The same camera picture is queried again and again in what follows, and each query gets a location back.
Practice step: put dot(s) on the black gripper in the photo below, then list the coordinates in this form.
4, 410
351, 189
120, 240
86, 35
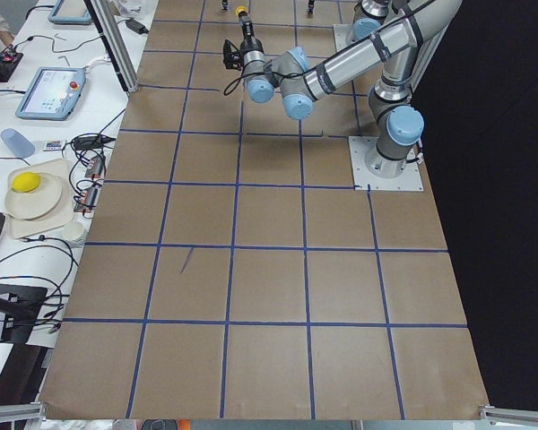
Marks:
250, 44

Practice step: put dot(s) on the black box on stand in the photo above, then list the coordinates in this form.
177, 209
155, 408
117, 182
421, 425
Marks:
19, 309

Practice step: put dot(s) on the black power adapter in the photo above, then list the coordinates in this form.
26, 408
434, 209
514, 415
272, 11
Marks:
136, 26

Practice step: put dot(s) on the far teach pendant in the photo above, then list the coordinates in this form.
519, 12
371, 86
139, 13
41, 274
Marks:
70, 12

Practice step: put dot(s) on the teach pendant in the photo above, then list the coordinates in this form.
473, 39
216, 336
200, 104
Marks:
53, 94
70, 12

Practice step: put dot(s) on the near teach pendant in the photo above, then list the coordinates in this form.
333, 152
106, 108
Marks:
53, 94

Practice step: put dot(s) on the small remote control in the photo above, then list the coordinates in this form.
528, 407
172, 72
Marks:
50, 145

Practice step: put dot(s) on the brown paper table cover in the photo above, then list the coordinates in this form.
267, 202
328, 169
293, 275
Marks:
232, 270

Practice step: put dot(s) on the blue plastic cup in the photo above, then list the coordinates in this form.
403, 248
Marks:
17, 144

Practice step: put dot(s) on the beige tray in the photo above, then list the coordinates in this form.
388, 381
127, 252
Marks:
62, 213

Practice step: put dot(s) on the white paper cup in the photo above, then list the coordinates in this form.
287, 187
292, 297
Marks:
74, 233

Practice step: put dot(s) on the beige plate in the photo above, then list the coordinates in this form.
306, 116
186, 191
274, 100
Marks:
37, 203

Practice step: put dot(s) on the yellow lemon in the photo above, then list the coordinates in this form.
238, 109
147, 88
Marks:
26, 182

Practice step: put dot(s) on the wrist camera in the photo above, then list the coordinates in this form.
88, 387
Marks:
232, 58

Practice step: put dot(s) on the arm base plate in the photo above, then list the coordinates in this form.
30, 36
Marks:
343, 36
372, 172

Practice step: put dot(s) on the aluminium frame post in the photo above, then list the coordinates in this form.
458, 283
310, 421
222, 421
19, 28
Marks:
112, 40

